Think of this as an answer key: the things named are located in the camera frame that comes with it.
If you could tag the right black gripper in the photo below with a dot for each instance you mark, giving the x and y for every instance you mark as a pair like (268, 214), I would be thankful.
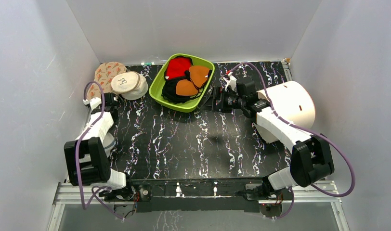
(216, 99)

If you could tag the white mesh laundry bag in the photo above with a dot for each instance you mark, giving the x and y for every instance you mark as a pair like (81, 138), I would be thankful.
(108, 143)

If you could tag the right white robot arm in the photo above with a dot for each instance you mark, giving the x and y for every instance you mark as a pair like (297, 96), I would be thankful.
(311, 160)

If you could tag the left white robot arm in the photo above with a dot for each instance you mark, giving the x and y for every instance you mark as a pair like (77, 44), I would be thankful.
(95, 146)

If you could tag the cream round laundry bag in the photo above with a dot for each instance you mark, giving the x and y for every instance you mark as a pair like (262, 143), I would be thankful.
(130, 85)

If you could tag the floral beige laundry bag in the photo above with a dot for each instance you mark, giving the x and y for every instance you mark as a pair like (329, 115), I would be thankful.
(104, 75)

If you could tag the orange black bra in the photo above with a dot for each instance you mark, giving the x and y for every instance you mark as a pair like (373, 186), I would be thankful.
(188, 87)

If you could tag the red bra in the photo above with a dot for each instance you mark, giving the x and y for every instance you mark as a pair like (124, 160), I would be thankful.
(177, 67)

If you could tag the large white cylinder bag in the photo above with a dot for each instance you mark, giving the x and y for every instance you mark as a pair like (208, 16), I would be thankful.
(292, 106)

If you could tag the green plastic tray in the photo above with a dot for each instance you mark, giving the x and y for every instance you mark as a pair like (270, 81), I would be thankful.
(155, 89)

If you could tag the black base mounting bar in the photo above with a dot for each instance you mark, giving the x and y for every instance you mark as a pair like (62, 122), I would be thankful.
(209, 194)

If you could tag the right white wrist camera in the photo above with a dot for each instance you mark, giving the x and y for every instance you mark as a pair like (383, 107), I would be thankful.
(230, 82)

